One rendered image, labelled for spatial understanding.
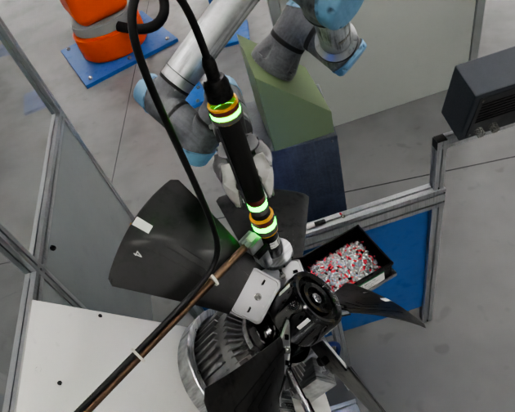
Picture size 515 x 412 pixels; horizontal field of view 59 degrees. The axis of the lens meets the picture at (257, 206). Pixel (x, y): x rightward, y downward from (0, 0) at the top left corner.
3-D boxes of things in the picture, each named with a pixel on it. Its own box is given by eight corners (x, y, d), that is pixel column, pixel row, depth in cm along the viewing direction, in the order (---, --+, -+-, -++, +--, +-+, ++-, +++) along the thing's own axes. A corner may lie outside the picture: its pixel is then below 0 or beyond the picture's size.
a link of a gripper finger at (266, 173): (291, 208, 75) (268, 175, 81) (284, 183, 71) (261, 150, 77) (274, 216, 75) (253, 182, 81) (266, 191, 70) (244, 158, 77)
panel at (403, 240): (239, 364, 197) (186, 284, 149) (239, 363, 197) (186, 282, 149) (422, 306, 195) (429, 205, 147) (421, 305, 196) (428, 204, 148)
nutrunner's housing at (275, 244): (279, 274, 89) (206, 69, 56) (264, 264, 91) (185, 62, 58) (291, 260, 90) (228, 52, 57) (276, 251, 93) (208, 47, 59)
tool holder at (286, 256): (270, 284, 85) (258, 254, 78) (244, 266, 89) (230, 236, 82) (300, 251, 88) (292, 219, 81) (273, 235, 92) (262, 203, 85)
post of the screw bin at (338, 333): (348, 390, 192) (326, 292, 133) (344, 384, 194) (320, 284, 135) (354, 386, 192) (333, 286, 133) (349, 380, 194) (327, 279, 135)
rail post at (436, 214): (423, 323, 203) (432, 208, 146) (418, 315, 206) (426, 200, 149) (432, 320, 203) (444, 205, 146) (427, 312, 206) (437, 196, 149)
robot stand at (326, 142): (287, 257, 242) (239, 105, 170) (343, 245, 239) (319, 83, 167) (296, 307, 222) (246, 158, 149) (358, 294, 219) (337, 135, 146)
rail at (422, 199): (175, 292, 148) (166, 279, 142) (174, 282, 151) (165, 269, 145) (444, 205, 146) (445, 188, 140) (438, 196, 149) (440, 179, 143)
